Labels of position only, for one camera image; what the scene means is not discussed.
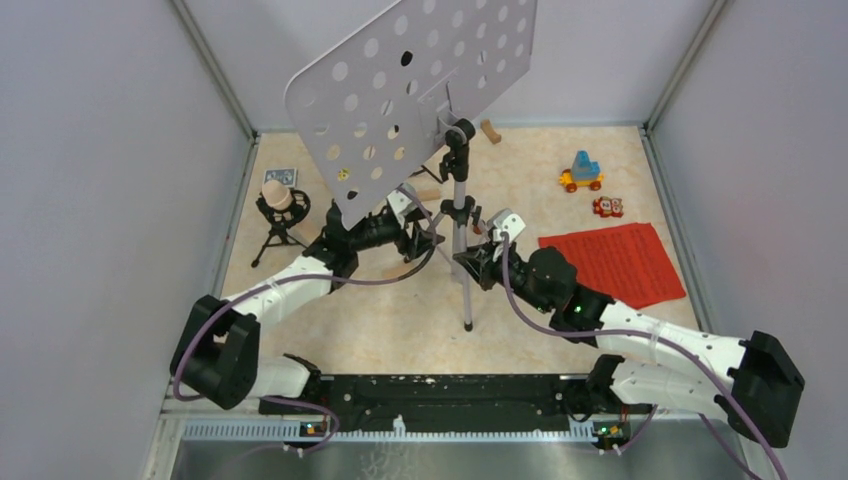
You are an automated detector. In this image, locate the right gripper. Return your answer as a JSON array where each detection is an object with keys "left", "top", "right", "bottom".
[{"left": 457, "top": 237, "right": 553, "bottom": 314}]

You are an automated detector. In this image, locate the toy microphone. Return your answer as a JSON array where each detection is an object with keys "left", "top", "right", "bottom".
[{"left": 251, "top": 179, "right": 312, "bottom": 268}]

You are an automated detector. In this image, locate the silver music stand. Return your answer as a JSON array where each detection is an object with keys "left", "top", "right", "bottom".
[{"left": 283, "top": 0, "right": 539, "bottom": 333}]

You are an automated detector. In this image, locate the red sheet music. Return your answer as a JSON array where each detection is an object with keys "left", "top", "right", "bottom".
[{"left": 538, "top": 223, "right": 686, "bottom": 309}]

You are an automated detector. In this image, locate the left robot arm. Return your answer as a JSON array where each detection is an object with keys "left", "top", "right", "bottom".
[{"left": 170, "top": 194, "right": 444, "bottom": 414}]

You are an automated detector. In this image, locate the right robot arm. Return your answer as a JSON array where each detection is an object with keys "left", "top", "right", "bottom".
[{"left": 453, "top": 242, "right": 805, "bottom": 448}]

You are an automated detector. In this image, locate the lying wooden block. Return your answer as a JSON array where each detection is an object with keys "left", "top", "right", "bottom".
[{"left": 382, "top": 264, "right": 409, "bottom": 280}]

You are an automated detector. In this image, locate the upright wooden block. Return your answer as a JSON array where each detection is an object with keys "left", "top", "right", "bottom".
[{"left": 480, "top": 119, "right": 502, "bottom": 145}]

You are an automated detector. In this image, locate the yellow toy car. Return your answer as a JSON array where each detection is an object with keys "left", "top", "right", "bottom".
[{"left": 558, "top": 150, "right": 604, "bottom": 193}]

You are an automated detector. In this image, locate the red owl toy block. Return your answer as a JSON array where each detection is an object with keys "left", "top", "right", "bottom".
[{"left": 592, "top": 196, "right": 624, "bottom": 218}]

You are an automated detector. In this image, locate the blue playing card box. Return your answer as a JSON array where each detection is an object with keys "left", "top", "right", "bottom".
[{"left": 263, "top": 168, "right": 298, "bottom": 188}]

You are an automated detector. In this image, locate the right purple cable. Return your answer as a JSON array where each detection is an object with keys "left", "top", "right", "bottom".
[{"left": 500, "top": 231, "right": 790, "bottom": 480}]

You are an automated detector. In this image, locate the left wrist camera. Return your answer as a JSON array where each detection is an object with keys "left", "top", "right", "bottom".
[{"left": 386, "top": 188, "right": 422, "bottom": 227}]

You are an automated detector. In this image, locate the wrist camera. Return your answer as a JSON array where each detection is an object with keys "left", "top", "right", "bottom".
[
  {"left": 487, "top": 208, "right": 526, "bottom": 244},
  {"left": 386, "top": 188, "right": 422, "bottom": 227}
]

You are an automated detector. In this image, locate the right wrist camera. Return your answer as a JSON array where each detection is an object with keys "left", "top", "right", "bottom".
[{"left": 487, "top": 208, "right": 526, "bottom": 244}]

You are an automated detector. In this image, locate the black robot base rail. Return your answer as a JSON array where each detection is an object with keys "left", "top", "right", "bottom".
[{"left": 300, "top": 374, "right": 651, "bottom": 433}]

